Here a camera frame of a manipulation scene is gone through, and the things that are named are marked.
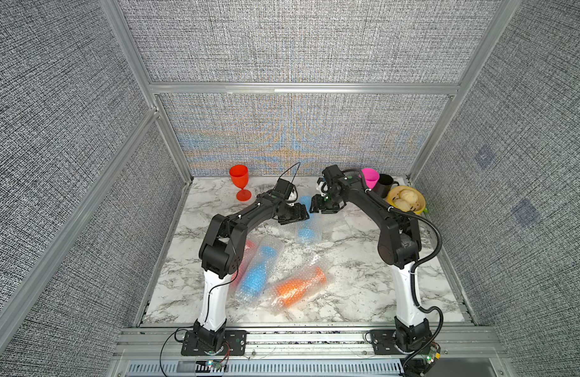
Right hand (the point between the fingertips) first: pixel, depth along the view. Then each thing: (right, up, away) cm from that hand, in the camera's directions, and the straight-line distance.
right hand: (315, 203), depth 96 cm
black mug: (+32, +8, +10) cm, 35 cm away
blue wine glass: (-4, -11, -4) cm, 12 cm away
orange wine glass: (-10, -28, -20) cm, 36 cm away
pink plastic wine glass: (+24, +11, +5) cm, 27 cm away
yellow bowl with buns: (+42, +2, +9) cm, 43 cm away
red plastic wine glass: (-32, +13, +4) cm, 35 cm away
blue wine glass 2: (-20, -21, -12) cm, 32 cm away
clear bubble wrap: (+4, -11, +3) cm, 12 cm away
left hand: (-3, -5, 0) cm, 6 cm away
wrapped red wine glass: (-26, -18, -8) cm, 32 cm away
